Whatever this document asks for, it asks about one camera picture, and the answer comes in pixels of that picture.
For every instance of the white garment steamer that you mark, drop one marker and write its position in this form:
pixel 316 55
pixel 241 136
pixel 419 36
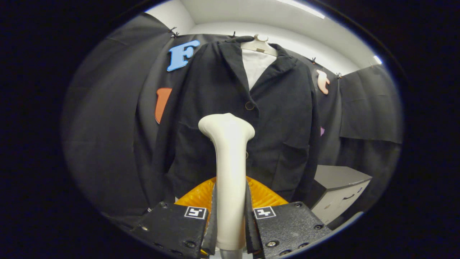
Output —
pixel 230 162

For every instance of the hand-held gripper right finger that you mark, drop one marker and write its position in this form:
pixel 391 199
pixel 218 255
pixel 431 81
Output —
pixel 284 226

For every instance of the black backdrop cloth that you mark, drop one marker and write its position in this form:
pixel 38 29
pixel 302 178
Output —
pixel 107 108

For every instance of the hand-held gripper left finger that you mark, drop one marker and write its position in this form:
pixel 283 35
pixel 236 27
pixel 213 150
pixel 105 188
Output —
pixel 176 226

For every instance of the grey cabinet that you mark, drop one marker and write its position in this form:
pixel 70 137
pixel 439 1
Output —
pixel 341 187

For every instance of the ceiling light panel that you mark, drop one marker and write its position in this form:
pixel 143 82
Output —
pixel 303 9

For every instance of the white shirt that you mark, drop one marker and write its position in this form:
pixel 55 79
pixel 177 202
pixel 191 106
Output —
pixel 257 68

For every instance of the black suit jacket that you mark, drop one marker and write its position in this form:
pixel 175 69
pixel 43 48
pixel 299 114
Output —
pixel 284 115

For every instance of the white clothes hanger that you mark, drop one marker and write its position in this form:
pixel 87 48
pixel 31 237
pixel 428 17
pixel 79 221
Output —
pixel 260 44

